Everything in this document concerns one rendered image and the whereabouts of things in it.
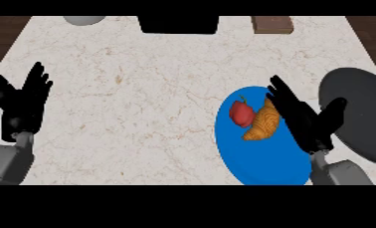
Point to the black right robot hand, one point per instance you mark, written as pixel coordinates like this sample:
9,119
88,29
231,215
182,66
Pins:
301,119

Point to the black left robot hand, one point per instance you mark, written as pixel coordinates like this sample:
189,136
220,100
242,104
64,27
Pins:
27,106

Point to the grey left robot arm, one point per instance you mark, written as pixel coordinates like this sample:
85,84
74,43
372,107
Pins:
14,160

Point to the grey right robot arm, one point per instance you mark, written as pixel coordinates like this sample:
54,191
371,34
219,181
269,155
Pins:
335,170

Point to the golden croissant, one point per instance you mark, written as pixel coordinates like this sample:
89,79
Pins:
264,124

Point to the blue plate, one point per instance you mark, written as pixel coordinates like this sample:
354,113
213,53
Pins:
264,145

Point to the dark grey pan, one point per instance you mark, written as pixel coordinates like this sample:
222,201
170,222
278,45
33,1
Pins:
360,106

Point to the red bell pepper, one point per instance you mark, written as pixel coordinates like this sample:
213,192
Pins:
241,114

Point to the grey bowl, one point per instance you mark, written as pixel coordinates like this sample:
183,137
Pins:
85,20

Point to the brown wooden block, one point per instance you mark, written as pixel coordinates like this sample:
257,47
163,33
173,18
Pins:
273,25

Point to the black appliance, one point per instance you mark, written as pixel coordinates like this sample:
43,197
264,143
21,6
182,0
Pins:
179,24

